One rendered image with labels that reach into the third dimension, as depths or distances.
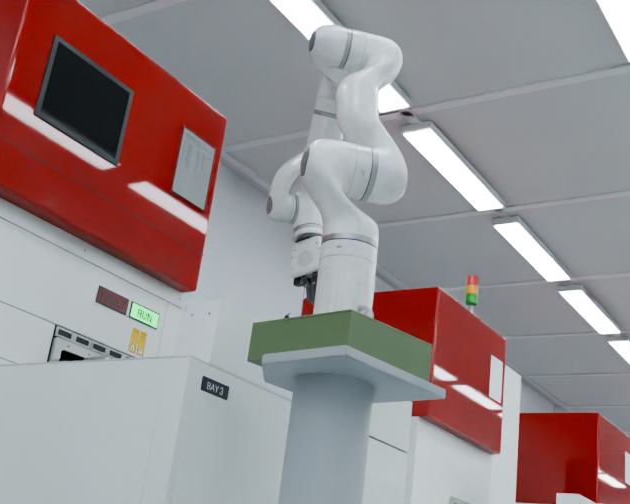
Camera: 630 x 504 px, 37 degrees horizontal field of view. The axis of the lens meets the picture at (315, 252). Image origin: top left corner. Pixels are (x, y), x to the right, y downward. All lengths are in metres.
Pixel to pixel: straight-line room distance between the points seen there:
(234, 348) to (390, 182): 0.49
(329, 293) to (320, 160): 0.29
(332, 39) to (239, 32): 2.09
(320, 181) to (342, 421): 0.51
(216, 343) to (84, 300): 0.68
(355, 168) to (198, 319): 0.46
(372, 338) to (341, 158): 0.42
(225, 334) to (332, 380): 0.30
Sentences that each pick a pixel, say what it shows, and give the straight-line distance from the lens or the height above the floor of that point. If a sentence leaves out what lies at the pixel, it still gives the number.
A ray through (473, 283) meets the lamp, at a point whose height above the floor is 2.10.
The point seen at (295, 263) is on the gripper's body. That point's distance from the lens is 2.39.
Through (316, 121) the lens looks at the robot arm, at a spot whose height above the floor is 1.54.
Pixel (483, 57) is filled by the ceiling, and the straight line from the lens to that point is 4.29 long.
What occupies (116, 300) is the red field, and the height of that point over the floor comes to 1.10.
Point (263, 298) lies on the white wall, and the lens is 5.70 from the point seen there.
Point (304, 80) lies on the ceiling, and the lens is 4.57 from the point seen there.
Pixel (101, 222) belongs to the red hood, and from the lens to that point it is 2.56.
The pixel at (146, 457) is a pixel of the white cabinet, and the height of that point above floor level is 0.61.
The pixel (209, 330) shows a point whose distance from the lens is 1.98.
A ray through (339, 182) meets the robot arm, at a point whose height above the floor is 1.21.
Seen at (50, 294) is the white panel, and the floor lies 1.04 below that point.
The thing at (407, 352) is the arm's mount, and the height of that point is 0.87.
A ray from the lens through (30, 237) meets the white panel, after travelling 2.46.
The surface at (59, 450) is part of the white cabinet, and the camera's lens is 2.09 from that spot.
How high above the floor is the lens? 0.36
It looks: 21 degrees up
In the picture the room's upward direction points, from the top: 8 degrees clockwise
